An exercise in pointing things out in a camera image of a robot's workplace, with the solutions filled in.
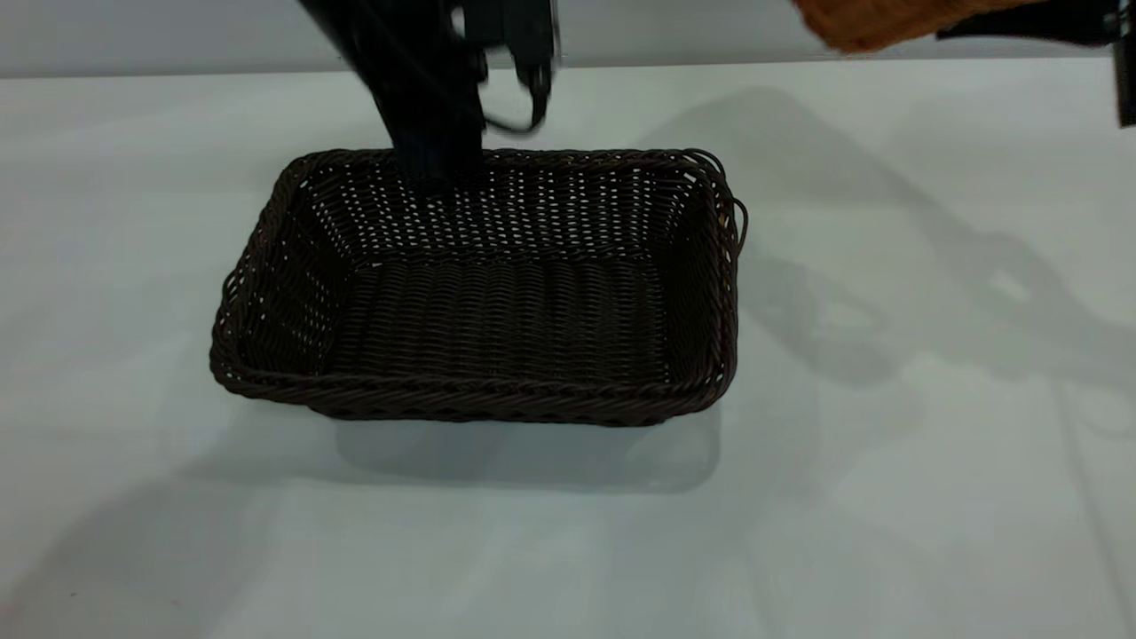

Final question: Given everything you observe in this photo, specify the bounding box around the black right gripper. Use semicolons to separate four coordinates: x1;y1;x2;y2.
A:
936;0;1136;130

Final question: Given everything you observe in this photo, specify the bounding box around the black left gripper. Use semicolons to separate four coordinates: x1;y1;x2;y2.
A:
297;0;487;193

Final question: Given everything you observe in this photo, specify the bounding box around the orange wicker basket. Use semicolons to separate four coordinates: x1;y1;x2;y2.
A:
790;0;1070;54

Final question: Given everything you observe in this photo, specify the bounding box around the black wicker basket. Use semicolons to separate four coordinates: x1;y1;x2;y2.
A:
209;147;749;428

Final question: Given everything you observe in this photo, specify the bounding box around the black camera cable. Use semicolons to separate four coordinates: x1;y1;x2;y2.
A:
484;58;556;136

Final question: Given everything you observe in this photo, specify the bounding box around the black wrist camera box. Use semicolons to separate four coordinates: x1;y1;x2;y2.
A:
451;0;562;67

